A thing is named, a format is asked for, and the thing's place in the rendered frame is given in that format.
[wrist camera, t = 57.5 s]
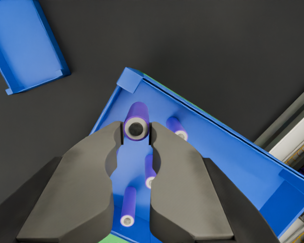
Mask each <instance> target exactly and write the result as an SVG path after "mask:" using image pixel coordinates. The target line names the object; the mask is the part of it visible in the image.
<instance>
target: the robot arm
mask: <svg viewBox="0 0 304 243"><path fill-rule="evenodd" d="M121 145H124V122H122V121H114V122H112V123H111V124H109V125H107V126H105V127H103V128H102V129H100V130H98V131H96V132H94V133H93V134H91V135H89V136H88V137H86V138H84V139H83V140H81V141H80V142H78V143H77V144H76V145H74V146H73V147H72V148H71V149H69V150H68V151H67V152H66V153H65V154H64V155H63V156H62V157H54V158H52V159H51V160H50V161H49V162H48V163H47V164H46V165H45V166H44V167H42V168H41V169H40V170H39V171H38V172H37V173H35V174H34V175H33V176H32V177H31V178H30V179H29V180H27V181H26V182H25V183H24V184H23V185H22V186H20V187H19V188H18V189H17V190H16V191H15V192H14V193H12V194H11V195H10V196H9V197H8V198H7V199H6V200H4V201H3V202H2V203H1V204H0V243H98V242H100V241H101V240H103V239H104V238H106V237H107V236H108V235H109V234H110V232H111V230H112V225H113V215H114V200H113V189H112V180H111V179H110V176H111V174H112V173H113V172H114V171H115V170H116V168H117V154H116V152H117V150H118V148H119V147H120V146H121ZM149 145H151V147H152V148H153V155H152V168H153V170H154V171H155V172H156V174H157V175H156V177H155V178H154V179H153V180H152V182H151V198H150V231H151V233H152V235H153V236H154V237H156V238H157V239H158V240H160V241H161V242H163V243H280V241H279V239H278V237H277V236H276V234H275V233H274V231H273V230H272V228H271V227H270V225H269V224H268V222H267V221H266V220H265V218H264V217H263V216H262V214H261V213H260V212H259V210H258V209H257V208H256V207H255V206H254V204H253V203H252V202H251V201H250V200H249V199H248V198H247V197H246V196H245V195H244V193H243V192H242V191H241V190H240V189H239V188H238V187H237V186H236V185H235V184H234V183H233V182H232V181H231V180H230V179H229V178H228V177H227V175H226V174H225V173H224V172H223V171H222V170H221V169H220V168H219V167H218V166H217V165H216V164H215V163H214V162H213V161H212V160H211V159H210V158H204V157H203V156H202V155H201V154H200V153H199V152H198V150H197V149H196V148H194V147H193V146H192V145H191V144H190V143H188V142H187V141H186V140H184V139H183V138H182V137H180V136H179V135H177V134H175V133H174V132H172V131H171V130H169V129H168V128H166V127H164V126H163V125H162V124H160V123H158V122H156V121H153V122H150V126H149Z"/></svg>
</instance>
